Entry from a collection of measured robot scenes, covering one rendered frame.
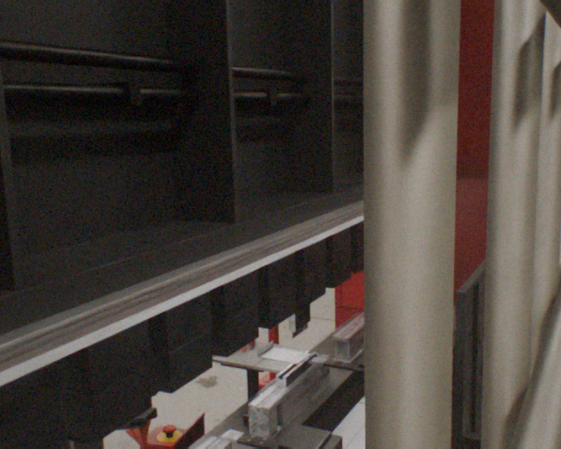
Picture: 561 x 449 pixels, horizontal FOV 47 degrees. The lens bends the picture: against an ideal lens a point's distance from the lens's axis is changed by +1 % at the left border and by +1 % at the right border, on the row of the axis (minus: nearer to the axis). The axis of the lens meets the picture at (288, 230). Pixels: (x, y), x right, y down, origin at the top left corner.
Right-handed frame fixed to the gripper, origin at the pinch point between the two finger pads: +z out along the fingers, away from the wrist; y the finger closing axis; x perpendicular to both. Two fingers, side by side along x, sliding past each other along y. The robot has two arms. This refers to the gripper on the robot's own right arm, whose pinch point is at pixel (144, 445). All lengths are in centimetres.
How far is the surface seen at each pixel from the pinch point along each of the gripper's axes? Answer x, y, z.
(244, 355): 20.9, 26.4, -14.0
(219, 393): 200, -84, 61
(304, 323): 22, 46, -20
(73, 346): -66, 41, -46
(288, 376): 10.9, 42.4, -9.5
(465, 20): 101, 106, -97
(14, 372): -77, 39, -47
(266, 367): 14.1, 35.3, -11.8
